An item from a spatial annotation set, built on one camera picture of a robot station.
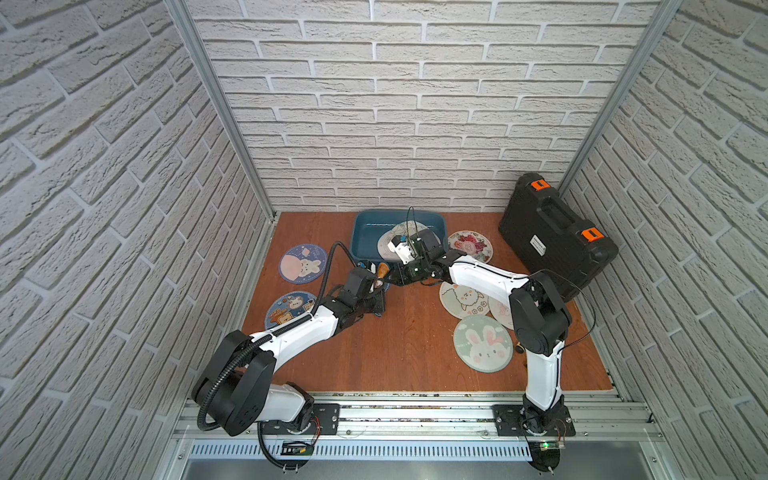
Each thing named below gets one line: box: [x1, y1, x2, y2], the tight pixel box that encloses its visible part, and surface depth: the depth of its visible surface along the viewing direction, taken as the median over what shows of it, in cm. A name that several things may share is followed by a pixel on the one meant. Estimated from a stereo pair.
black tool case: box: [498, 172, 619, 303], surface depth 87 cm
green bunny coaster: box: [454, 315, 514, 373], surface depth 87 cm
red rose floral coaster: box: [447, 230, 494, 263], surface depth 112 cm
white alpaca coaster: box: [439, 281, 490, 320], surface depth 97 cm
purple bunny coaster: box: [278, 243, 328, 285], surface depth 108 cm
